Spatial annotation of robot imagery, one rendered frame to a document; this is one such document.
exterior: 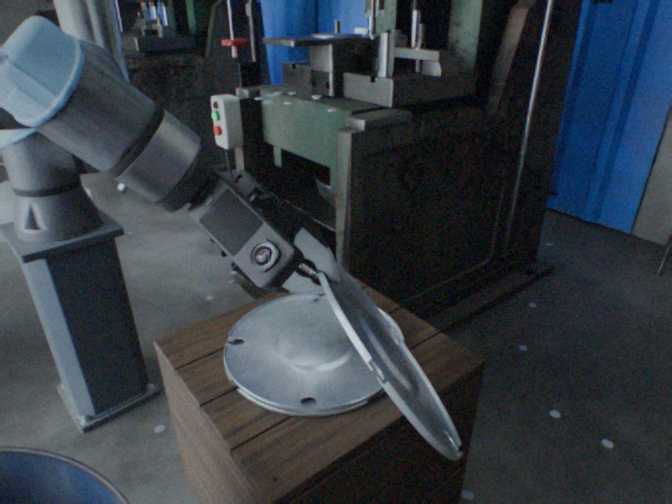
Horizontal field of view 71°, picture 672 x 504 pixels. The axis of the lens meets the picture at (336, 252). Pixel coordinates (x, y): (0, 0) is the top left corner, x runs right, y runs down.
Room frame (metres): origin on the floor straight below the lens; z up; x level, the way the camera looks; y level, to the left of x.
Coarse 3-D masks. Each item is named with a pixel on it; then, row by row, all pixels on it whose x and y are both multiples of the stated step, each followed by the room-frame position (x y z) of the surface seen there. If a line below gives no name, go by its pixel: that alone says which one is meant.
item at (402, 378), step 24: (336, 288) 0.48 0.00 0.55; (360, 288) 0.61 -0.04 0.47; (336, 312) 0.40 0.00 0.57; (360, 312) 0.48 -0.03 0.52; (360, 336) 0.41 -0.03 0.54; (384, 336) 0.49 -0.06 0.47; (384, 360) 0.41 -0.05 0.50; (408, 360) 0.55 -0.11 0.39; (384, 384) 0.34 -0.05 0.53; (408, 384) 0.41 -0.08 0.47; (408, 408) 0.33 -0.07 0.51; (432, 408) 0.44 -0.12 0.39; (432, 432) 0.36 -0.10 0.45; (456, 432) 0.43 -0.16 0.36; (456, 456) 0.34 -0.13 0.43
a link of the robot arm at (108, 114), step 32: (32, 32) 0.37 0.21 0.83; (64, 32) 0.39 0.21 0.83; (0, 64) 0.35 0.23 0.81; (32, 64) 0.35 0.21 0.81; (64, 64) 0.37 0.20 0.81; (96, 64) 0.39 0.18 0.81; (0, 96) 0.35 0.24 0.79; (32, 96) 0.35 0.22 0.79; (64, 96) 0.36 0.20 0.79; (96, 96) 0.37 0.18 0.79; (128, 96) 0.39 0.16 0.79; (64, 128) 0.36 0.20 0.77; (96, 128) 0.36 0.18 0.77; (128, 128) 0.38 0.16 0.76; (96, 160) 0.37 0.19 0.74; (128, 160) 0.37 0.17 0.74
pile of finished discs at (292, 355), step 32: (256, 320) 0.68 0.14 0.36; (288, 320) 0.68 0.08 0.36; (320, 320) 0.67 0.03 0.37; (224, 352) 0.59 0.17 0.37; (256, 352) 0.59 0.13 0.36; (288, 352) 0.59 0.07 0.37; (320, 352) 0.59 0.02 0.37; (352, 352) 0.59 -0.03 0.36; (256, 384) 0.52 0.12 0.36; (288, 384) 0.52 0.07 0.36; (320, 384) 0.52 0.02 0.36; (352, 384) 0.52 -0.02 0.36; (320, 416) 0.47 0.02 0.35
